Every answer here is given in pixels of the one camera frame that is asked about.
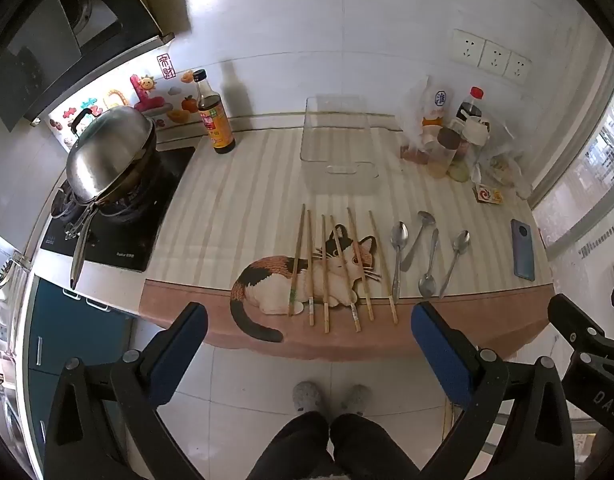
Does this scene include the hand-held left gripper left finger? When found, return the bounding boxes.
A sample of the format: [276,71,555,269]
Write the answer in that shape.
[44,302,208,480]

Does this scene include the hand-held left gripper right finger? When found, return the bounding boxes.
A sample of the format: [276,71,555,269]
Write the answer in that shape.
[412,301,576,480]

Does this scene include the thin-handled steel spoon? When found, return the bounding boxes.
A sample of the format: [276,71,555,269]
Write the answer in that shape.
[439,230,471,299]

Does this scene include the steel round-bowl spoon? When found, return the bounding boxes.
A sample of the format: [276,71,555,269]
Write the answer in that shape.
[400,210,436,272]

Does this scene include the clear plastic container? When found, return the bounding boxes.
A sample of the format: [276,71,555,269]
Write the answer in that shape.
[299,94,381,194]

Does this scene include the blue smartphone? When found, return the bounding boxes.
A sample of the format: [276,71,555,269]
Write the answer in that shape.
[510,218,538,282]

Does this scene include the grey slipper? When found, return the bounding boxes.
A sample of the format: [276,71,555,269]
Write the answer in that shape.
[292,381,324,416]
[339,384,372,416]

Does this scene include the blue kitchen cabinet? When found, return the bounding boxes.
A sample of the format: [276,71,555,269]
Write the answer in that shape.
[21,276,134,377]

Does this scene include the black gas stove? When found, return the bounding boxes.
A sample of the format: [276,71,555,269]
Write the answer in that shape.
[40,145,197,274]

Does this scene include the window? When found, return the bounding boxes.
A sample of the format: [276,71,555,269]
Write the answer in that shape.
[531,55,614,266]

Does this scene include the person's legs in dark trousers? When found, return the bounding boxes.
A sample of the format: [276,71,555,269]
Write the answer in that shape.
[247,410,424,480]

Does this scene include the small red white box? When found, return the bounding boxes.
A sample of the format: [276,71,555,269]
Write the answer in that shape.
[474,184,504,206]

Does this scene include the jar with brown lid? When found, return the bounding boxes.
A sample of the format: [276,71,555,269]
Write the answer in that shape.
[426,127,461,180]

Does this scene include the dark sauce bottle yellow label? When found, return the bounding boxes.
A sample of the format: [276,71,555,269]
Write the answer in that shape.
[192,69,237,156]

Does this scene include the dark bottle with red cap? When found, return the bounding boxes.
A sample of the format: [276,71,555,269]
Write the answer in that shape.
[454,86,490,147]

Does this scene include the black range hood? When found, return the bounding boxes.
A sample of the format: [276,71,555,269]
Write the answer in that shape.
[0,0,176,134]

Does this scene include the wok with long handle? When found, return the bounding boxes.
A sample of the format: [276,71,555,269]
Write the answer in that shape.
[62,145,159,291]

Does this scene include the white wall socket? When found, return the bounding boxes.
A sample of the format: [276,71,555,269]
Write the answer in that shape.
[447,28,486,65]
[504,52,532,86]
[478,39,512,77]

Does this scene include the colourful wall stickers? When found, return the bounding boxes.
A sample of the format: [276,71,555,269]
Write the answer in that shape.
[47,52,199,152]

